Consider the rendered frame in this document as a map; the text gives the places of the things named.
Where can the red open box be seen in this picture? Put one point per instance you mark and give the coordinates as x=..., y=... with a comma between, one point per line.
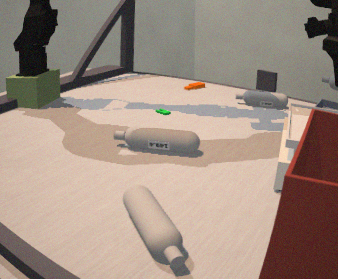
x=304, y=239

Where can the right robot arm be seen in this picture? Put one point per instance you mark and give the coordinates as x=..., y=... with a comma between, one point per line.
x=38, y=25

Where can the white gas cylinder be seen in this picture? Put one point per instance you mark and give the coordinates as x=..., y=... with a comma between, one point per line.
x=157, y=230

